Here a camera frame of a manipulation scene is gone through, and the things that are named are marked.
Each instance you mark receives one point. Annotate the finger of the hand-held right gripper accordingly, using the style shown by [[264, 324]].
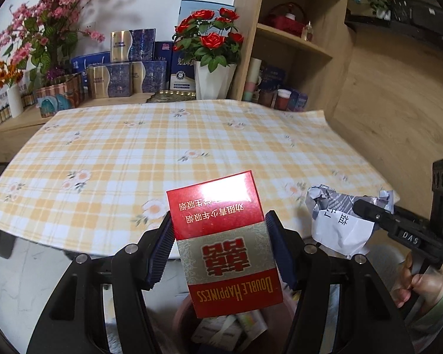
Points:
[[373, 212]]

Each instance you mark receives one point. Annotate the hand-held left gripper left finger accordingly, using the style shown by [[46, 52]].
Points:
[[160, 254]]

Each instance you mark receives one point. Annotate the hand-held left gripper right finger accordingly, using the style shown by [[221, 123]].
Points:
[[280, 254]]

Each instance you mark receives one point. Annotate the grey white paper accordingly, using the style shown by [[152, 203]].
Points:
[[336, 228]]

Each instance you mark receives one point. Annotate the red cigarette pack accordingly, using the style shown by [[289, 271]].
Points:
[[221, 250]]

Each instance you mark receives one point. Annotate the brown trash bin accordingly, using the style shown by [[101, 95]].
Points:
[[181, 317]]

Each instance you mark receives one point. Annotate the person's right forearm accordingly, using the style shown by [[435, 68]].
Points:
[[441, 309]]

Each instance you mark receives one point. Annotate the person's right hand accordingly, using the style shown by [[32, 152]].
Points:
[[430, 282]]

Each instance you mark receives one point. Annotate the light blue small box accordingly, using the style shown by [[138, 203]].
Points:
[[299, 101]]

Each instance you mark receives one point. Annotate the wooden shelf unit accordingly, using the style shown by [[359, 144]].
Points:
[[328, 77]]

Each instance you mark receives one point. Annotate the red paper cup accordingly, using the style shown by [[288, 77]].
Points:
[[282, 101]]

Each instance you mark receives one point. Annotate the brown cup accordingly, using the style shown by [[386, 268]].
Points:
[[266, 99]]

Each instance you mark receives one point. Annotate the gold tray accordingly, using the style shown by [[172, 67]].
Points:
[[171, 96]]

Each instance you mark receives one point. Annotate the dark blue box on shelf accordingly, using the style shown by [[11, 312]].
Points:
[[273, 75]]

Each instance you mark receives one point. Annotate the blue gold gift box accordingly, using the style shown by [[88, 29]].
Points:
[[109, 81], [149, 77], [133, 44]]

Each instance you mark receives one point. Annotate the red rose plant white pot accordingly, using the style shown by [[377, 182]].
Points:
[[212, 81]]

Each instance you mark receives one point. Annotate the blue white box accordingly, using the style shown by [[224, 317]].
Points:
[[182, 73]]

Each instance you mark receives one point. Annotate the stack of pastel paper cups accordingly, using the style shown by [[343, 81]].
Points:
[[253, 73]]

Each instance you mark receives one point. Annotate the teal packet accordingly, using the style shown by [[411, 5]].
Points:
[[53, 105]]

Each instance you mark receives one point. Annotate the small glass bottle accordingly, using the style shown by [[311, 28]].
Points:
[[308, 32]]

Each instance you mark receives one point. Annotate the striped box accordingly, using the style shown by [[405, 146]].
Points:
[[59, 88]]

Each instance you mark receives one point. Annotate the black cabinet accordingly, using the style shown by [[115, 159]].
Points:
[[421, 18]]

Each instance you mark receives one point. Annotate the blue box red mark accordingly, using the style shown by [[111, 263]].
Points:
[[164, 51]]

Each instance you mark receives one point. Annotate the flat blue box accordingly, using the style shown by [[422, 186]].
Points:
[[90, 61]]

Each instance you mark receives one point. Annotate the red basket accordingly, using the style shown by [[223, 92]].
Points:
[[286, 22]]

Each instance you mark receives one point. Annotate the row of small bottles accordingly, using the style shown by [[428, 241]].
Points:
[[3, 114]]

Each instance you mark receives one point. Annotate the white vase orange flowers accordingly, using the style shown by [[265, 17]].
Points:
[[14, 97]]

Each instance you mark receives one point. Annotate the tall light blue box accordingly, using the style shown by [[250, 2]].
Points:
[[192, 7]]

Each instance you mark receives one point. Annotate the pink blossom plant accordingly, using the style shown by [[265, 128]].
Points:
[[55, 25]]

